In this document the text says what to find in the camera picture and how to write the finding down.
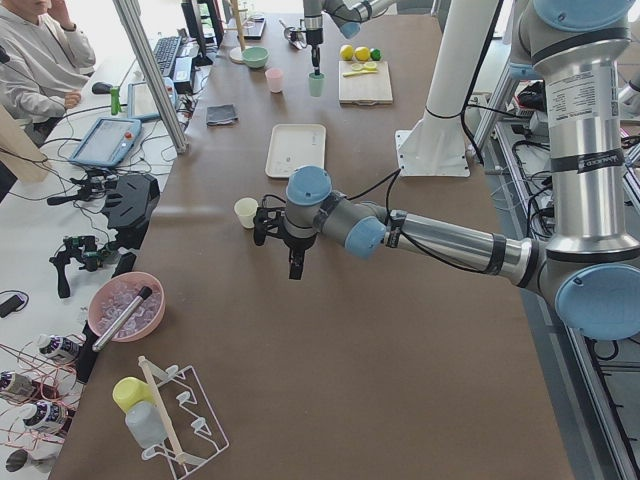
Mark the white wire cup rack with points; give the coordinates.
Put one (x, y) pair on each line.
(195, 436)

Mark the cream rabbit tray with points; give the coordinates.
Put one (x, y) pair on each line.
(293, 146)

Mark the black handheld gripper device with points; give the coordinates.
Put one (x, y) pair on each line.
(85, 250)

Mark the metal scoop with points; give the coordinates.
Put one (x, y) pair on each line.
(294, 35)

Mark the grey folded cloth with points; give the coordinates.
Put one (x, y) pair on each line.
(221, 115)

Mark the computer mouse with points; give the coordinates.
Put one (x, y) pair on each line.
(101, 88)

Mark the green bowl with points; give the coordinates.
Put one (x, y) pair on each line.
(255, 57)

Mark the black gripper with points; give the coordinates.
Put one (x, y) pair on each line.
(298, 244)
(314, 39)

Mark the pink cup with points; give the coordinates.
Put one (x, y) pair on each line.
(275, 79)

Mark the clear cup on rack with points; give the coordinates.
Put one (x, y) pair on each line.
(144, 422)

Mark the yellow cup on rack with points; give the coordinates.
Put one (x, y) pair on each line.
(129, 391)

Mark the seated person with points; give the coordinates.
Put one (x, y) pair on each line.
(49, 61)

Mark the metal black-tipped muddler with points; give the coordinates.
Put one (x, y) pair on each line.
(121, 320)

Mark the aluminium frame post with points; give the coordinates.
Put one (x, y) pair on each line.
(129, 14)

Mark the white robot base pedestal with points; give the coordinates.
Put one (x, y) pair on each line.
(436, 147)

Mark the cream cup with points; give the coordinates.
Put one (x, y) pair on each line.
(245, 210)

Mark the pink bowl with ice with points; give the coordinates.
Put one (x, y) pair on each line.
(120, 292)

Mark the black keyboard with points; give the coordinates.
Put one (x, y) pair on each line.
(165, 52)

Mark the wooden cutting board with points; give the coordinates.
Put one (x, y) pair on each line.
(369, 89)

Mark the yellow plastic knife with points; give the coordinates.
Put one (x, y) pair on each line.
(358, 73)

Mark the green cup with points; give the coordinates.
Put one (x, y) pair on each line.
(316, 82)

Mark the wooden cup tree stand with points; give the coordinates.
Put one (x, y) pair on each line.
(237, 54)

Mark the blue teach pendant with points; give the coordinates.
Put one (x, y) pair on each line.
(107, 143)
(140, 102)

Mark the whole lemon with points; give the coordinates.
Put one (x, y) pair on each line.
(362, 53)
(346, 52)

